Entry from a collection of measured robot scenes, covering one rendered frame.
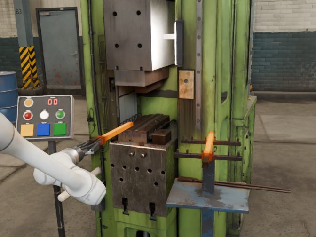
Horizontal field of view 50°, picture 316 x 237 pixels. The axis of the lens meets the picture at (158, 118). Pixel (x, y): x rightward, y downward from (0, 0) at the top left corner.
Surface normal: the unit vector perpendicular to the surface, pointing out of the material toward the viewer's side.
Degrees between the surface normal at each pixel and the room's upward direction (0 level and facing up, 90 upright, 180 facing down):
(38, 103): 60
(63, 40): 90
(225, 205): 0
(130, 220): 90
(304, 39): 90
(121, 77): 90
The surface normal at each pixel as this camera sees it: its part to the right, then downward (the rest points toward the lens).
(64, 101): 0.04, -0.26
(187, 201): -0.02, -0.97
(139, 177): -0.36, 0.25
